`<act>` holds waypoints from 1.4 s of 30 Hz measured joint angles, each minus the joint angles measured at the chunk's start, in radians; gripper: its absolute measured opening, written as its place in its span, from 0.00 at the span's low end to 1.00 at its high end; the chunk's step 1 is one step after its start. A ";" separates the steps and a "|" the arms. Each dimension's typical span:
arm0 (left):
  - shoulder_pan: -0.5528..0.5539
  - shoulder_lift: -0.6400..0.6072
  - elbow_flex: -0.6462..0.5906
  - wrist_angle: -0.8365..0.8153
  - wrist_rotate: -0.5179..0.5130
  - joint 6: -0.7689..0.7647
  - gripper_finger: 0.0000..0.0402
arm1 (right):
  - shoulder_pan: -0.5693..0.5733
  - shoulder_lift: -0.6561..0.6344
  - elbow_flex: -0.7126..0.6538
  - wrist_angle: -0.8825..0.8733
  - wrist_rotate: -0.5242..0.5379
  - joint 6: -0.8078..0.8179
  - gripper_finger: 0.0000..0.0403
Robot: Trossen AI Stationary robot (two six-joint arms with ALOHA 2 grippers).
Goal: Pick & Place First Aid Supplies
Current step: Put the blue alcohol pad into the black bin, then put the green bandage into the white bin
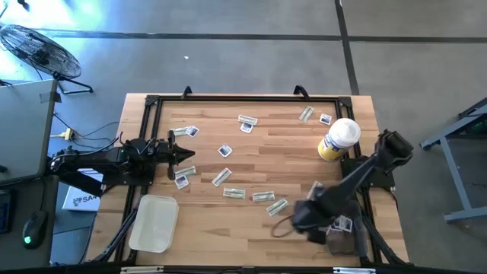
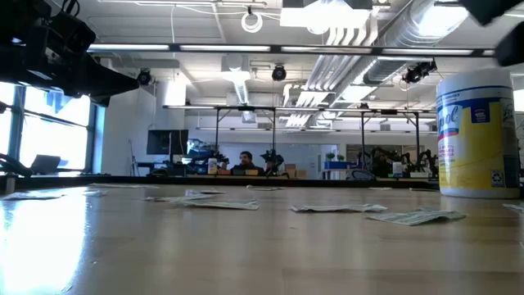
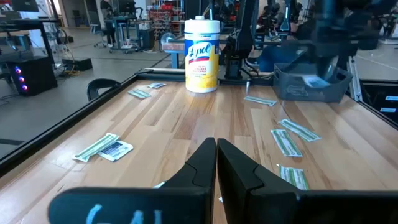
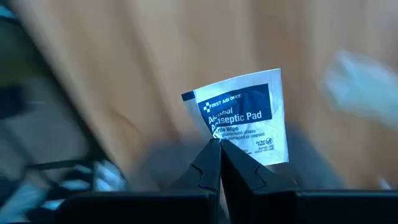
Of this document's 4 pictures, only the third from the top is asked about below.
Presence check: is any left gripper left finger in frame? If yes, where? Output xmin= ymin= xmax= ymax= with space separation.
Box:
xmin=47 ymin=137 xmax=218 ymax=224

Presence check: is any black table frame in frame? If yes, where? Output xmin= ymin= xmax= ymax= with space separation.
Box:
xmin=0 ymin=67 xmax=398 ymax=180

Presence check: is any grey equipment cart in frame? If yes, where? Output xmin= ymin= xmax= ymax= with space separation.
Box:
xmin=108 ymin=16 xmax=155 ymax=53

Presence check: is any black chair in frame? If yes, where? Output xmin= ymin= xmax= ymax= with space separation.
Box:
xmin=86 ymin=78 xmax=121 ymax=102

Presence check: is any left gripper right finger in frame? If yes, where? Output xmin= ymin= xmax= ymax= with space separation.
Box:
xmin=217 ymin=138 xmax=398 ymax=224

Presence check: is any grey plastic bin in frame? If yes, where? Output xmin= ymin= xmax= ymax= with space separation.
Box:
xmin=272 ymin=62 xmax=354 ymax=103

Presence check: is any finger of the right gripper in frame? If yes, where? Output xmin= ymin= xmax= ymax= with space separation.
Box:
xmin=317 ymin=55 xmax=329 ymax=78
xmin=326 ymin=55 xmax=341 ymax=80

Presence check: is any black computer tower with lights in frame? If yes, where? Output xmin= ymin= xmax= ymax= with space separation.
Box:
xmin=6 ymin=55 xmax=58 ymax=96

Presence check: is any aluminium frame post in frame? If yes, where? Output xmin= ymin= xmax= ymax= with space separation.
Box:
xmin=346 ymin=55 xmax=364 ymax=102

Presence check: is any blue-legged wooden table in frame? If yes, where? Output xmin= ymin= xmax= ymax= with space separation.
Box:
xmin=160 ymin=37 xmax=187 ymax=69

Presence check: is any red parts shelf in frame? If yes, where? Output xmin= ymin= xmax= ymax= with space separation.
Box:
xmin=148 ymin=2 xmax=184 ymax=40

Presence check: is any person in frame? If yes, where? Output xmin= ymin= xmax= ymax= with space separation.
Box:
xmin=257 ymin=18 xmax=315 ymax=73
xmin=99 ymin=0 xmax=116 ymax=48

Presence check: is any yellow white Lysol wipes canister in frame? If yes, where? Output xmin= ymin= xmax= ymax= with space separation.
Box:
xmin=183 ymin=15 xmax=221 ymax=94

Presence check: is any black floor box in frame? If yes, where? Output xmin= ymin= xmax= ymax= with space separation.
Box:
xmin=61 ymin=57 xmax=93 ymax=72

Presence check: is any black monitor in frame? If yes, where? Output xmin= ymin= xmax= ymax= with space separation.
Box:
xmin=11 ymin=0 xmax=40 ymax=13

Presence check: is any black desk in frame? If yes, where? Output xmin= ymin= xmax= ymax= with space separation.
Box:
xmin=0 ymin=17 xmax=62 ymax=68

